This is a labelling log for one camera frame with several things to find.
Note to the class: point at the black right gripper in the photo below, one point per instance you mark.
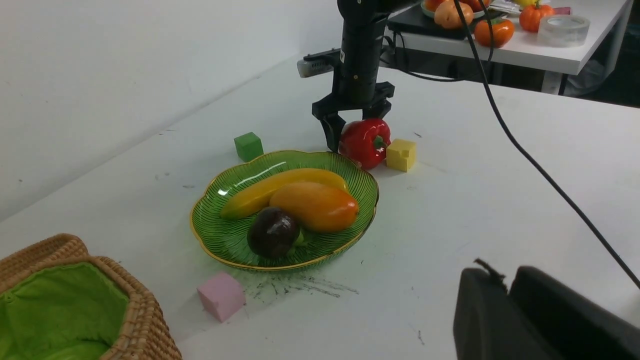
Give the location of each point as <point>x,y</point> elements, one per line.
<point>346,95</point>

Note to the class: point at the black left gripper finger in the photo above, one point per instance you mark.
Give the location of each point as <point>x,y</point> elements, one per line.
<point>535,318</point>

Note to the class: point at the red bell pepper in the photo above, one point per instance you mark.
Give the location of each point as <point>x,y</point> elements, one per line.
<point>365,142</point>

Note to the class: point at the orange yellow mango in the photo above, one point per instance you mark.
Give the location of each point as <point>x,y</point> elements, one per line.
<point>317,207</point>

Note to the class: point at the yellow banana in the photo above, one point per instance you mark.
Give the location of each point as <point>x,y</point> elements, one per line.
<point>254,198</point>

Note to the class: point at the dark purple mangosteen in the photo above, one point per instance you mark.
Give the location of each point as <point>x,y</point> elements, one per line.
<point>274,234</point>

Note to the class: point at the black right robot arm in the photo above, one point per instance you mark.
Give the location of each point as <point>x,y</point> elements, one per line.
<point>355,66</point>

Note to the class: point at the yellow foam cube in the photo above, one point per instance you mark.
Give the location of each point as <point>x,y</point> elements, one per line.
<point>401,155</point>

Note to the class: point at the green foam cube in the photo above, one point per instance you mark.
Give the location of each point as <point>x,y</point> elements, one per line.
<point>248,146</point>

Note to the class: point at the tan toy potato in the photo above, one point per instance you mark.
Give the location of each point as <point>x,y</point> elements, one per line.
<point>446,15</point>

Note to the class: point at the orange toy persimmon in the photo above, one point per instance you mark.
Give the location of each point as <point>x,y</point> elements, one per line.
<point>494,33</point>

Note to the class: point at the green glass leaf plate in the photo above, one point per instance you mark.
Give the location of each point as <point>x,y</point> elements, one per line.
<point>226,241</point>

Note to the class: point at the orange toy pumpkin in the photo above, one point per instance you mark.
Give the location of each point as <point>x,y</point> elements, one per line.
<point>532,12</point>

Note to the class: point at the clear tape roll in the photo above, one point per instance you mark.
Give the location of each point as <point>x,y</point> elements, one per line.
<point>563,31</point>

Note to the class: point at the pink foam cube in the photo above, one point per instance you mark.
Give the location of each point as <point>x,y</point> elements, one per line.
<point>222,296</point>

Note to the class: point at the white side table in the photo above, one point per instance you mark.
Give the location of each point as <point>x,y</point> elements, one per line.
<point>607,17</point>

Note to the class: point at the woven rattan basket green lining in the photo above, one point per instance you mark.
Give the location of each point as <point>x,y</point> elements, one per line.
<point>81,308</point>

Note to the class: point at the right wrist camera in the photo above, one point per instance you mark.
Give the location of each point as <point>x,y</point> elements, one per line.
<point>318,64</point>

